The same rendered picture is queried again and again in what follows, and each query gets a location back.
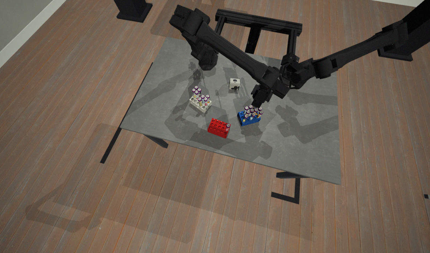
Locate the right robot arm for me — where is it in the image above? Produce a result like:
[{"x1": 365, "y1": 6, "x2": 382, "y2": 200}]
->
[{"x1": 169, "y1": 5, "x2": 290, "y2": 108}]

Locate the red lego brick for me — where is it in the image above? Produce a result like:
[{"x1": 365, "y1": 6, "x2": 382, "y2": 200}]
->
[{"x1": 208, "y1": 118, "x2": 230, "y2": 139}]

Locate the blue tube rack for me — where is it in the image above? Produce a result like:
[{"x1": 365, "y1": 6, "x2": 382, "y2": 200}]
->
[{"x1": 237, "y1": 111, "x2": 261, "y2": 127}]

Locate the white done button panel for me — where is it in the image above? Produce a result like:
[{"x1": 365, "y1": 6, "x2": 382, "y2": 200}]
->
[{"x1": 227, "y1": 78, "x2": 241, "y2": 90}]

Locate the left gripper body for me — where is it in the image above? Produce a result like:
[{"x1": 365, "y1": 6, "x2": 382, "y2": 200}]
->
[{"x1": 290, "y1": 78, "x2": 309, "y2": 89}]

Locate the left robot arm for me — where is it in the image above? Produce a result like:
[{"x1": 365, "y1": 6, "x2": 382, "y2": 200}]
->
[{"x1": 282, "y1": 20, "x2": 408, "y2": 84}]

